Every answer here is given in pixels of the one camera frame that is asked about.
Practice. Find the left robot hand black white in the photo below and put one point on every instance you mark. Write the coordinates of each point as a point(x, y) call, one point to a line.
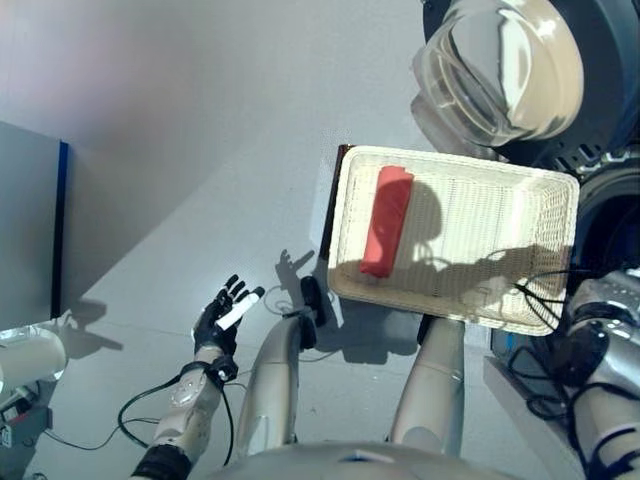
point(212, 330)

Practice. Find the robot leg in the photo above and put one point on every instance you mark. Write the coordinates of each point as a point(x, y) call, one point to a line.
point(430, 380)
point(270, 380)

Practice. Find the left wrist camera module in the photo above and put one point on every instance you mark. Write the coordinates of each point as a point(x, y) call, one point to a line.
point(226, 371)

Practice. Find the grey board with blue edge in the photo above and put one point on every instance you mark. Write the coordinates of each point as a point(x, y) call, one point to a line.
point(30, 210)

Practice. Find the round glass washing machine door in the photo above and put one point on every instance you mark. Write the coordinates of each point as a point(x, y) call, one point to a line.
point(500, 65)

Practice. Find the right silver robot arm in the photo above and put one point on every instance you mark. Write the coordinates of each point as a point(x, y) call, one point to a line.
point(600, 350)

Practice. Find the grey robot torso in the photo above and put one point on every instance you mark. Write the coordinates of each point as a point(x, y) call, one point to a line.
point(375, 465)

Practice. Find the white wicker tray basket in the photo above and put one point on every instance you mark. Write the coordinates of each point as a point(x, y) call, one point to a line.
point(475, 225)

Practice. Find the white cylindrical device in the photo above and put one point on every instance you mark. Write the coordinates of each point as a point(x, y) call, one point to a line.
point(25, 357)

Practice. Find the right robot leg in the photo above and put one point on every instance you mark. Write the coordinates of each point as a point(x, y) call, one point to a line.
point(430, 380)

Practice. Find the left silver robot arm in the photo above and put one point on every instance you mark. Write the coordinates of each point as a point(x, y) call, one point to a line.
point(185, 415)

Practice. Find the left robot leg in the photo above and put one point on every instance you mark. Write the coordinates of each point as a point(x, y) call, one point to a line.
point(270, 380)

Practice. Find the red cloth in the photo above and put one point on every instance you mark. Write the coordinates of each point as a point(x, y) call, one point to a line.
point(387, 225)

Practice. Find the grey front-load washing machine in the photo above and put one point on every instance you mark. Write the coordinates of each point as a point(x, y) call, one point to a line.
point(610, 215)

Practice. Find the left black robot foot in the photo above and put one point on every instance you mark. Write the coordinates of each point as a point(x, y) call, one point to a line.
point(312, 300)

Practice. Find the grey box with red part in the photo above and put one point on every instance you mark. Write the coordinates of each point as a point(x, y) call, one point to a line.
point(30, 417)

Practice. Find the glossy dark brown stool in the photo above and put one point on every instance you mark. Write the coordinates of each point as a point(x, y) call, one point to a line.
point(330, 200)

